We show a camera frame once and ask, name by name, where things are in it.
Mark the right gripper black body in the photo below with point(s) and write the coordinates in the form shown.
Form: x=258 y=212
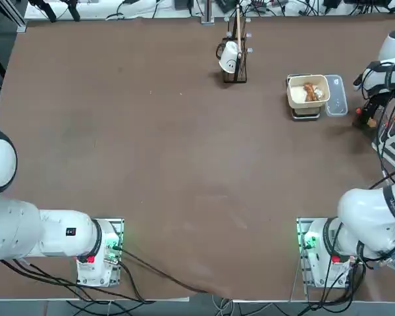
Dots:
x=378 y=100

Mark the aluminium frame post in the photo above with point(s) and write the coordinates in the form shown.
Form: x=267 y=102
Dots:
x=207 y=13

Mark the silver digital kitchen scale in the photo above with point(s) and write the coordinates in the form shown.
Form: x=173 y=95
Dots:
x=304 y=115

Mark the cream rectangular bowl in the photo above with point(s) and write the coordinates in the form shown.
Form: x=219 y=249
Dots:
x=296 y=95

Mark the aluminium frame rail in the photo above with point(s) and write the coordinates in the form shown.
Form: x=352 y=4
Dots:
x=21 y=26

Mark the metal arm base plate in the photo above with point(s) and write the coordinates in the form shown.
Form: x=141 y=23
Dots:
x=120 y=227
x=300 y=230

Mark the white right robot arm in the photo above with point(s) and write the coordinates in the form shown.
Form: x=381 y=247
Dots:
x=358 y=224

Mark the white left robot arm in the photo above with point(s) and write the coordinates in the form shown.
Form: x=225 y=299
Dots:
x=59 y=230

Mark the white smiley mug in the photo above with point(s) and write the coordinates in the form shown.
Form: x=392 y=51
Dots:
x=228 y=57

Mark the orange-brown dried food piece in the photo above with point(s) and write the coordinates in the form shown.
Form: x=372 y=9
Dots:
x=308 y=92

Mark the clear plastic container lid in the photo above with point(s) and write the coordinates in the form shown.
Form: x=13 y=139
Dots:
x=337 y=102

